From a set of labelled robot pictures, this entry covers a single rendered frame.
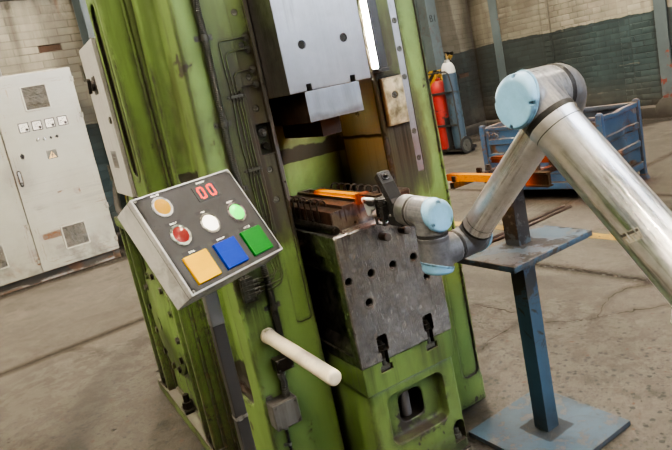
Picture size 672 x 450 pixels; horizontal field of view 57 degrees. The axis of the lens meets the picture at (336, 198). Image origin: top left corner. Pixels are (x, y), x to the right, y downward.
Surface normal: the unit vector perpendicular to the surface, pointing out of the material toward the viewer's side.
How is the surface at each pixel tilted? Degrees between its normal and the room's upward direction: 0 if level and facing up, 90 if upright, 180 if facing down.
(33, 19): 90
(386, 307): 90
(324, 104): 90
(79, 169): 90
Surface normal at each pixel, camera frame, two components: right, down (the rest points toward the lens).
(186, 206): 0.60, -0.53
